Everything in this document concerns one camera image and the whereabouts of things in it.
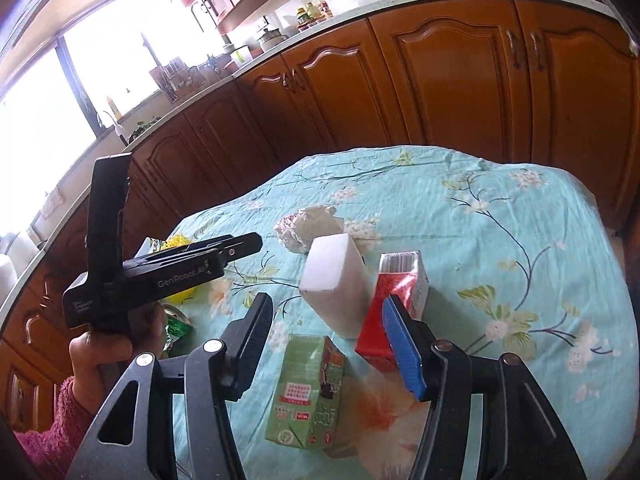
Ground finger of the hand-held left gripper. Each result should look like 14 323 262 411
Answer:
159 236 236 257
216 232 264 264

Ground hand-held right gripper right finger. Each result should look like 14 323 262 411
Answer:
381 295 588 480

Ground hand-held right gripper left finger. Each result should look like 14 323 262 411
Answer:
67 292 275 480

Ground yellow foam fruit net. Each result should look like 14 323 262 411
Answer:
159 234 222 306

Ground red drink carton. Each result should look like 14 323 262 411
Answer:
355 251 431 373

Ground green drink carton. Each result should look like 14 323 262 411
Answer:
264 334 348 456

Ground person's left forearm pink sleeve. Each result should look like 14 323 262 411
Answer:
15 375 108 480

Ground person's left hand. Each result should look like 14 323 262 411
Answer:
69 302 168 413

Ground crumpled white tissue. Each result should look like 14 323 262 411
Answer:
275 204 346 255

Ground green foil snack packet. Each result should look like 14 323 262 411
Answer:
161 305 195 357

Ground white foam block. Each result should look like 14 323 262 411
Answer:
299 233 377 339

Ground green leafy vegetables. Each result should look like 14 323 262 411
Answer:
129 117 162 143

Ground white round appliance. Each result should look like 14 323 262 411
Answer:
0 232 39 287

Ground teal floral tablecloth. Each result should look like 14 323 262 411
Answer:
160 145 633 480

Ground knife block with utensils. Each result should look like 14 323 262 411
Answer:
150 57 197 103

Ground kitchen window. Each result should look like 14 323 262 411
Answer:
0 0 227 241

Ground white container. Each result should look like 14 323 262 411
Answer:
227 42 254 66

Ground small lidded pot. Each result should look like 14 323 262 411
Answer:
257 22 289 53

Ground white kitchen countertop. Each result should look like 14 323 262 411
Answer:
0 0 617 321

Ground wooden base cabinets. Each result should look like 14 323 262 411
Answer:
0 0 637 436

